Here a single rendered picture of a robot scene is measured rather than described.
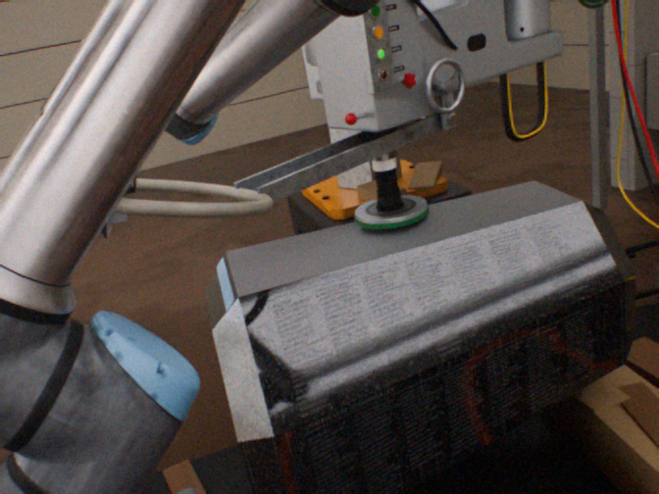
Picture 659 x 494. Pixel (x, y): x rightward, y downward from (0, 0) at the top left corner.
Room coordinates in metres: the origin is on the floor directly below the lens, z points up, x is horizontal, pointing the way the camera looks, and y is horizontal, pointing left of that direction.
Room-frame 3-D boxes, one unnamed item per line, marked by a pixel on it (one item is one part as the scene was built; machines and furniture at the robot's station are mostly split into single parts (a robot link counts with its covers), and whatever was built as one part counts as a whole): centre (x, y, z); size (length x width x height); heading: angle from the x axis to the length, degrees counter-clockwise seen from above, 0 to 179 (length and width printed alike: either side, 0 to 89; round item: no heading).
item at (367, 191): (2.33, -0.22, 0.81); 0.20 x 0.10 x 0.05; 22
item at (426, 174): (2.46, -0.42, 0.80); 0.20 x 0.10 x 0.05; 157
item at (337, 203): (2.59, -0.21, 0.76); 0.49 x 0.49 x 0.05; 14
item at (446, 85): (1.80, -0.36, 1.24); 0.15 x 0.10 x 0.15; 125
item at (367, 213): (1.83, -0.20, 0.91); 0.21 x 0.21 x 0.01
